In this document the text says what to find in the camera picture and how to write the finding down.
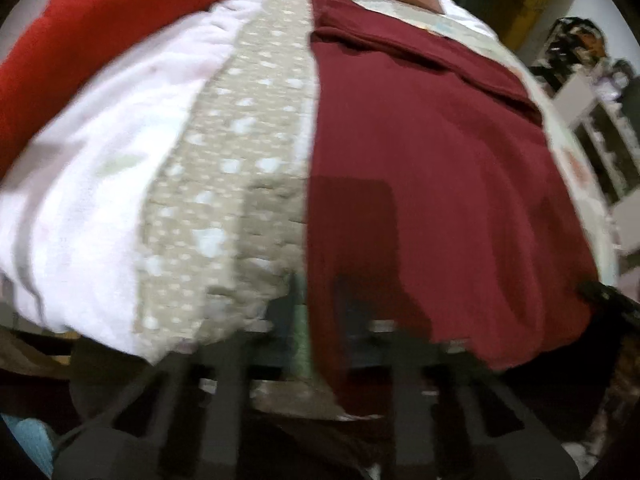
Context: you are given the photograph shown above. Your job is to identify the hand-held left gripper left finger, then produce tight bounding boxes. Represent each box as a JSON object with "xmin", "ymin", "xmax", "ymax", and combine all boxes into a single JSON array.
[{"xmin": 55, "ymin": 280, "xmax": 308, "ymax": 480}]

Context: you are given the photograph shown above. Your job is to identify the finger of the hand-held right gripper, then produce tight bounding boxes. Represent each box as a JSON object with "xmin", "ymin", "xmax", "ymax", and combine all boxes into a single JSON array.
[{"xmin": 579, "ymin": 282, "xmax": 640, "ymax": 322}]

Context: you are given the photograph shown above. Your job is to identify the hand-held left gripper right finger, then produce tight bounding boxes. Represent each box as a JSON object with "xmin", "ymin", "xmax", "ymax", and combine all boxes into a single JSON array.
[{"xmin": 334, "ymin": 279, "xmax": 577, "ymax": 480}]

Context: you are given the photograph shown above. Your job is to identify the maroon garment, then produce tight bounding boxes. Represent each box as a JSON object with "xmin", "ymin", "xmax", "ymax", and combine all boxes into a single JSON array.
[{"xmin": 305, "ymin": 0, "xmax": 601, "ymax": 418}]

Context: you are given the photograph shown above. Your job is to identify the patterned quilted bedspread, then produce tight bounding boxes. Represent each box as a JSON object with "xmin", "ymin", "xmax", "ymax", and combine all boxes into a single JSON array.
[{"xmin": 132, "ymin": 0, "xmax": 621, "ymax": 411}]

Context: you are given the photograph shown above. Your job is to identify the white shelf unit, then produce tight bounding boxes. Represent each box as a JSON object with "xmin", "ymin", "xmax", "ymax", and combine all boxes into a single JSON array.
[{"xmin": 530, "ymin": 17, "xmax": 640, "ymax": 261}]

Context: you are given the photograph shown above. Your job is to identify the white bed sheet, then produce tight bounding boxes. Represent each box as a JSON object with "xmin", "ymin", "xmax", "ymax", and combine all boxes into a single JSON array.
[{"xmin": 0, "ymin": 0, "xmax": 282, "ymax": 363}]

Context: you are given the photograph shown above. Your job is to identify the light blue cloth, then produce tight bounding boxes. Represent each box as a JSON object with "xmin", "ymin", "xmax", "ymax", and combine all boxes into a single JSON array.
[{"xmin": 7, "ymin": 415, "xmax": 57, "ymax": 479}]

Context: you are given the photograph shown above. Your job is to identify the red blanket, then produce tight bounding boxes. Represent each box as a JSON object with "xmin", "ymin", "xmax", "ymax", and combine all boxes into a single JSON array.
[{"xmin": 0, "ymin": 0, "xmax": 296, "ymax": 177}]

